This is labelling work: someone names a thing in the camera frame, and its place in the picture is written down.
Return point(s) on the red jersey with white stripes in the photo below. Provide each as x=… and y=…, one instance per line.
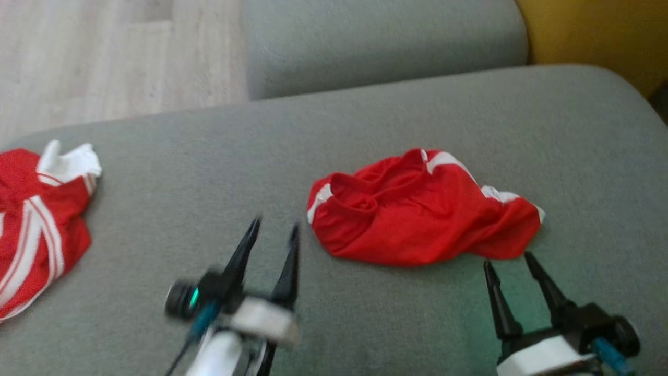
x=62, y=214

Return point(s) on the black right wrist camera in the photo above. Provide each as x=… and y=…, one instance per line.
x=616, y=329

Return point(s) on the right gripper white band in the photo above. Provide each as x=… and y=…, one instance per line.
x=543, y=355

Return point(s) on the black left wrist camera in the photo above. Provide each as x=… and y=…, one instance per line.
x=188, y=298

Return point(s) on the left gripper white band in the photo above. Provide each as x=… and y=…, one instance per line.
x=266, y=319

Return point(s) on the grey sofa back cushion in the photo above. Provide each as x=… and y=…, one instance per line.
x=386, y=47

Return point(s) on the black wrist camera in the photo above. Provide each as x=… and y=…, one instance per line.
x=188, y=298
x=616, y=329

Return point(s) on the yellow cushion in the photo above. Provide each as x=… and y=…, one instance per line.
x=600, y=36

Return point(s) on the red shorts with white band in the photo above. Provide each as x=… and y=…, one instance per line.
x=417, y=219

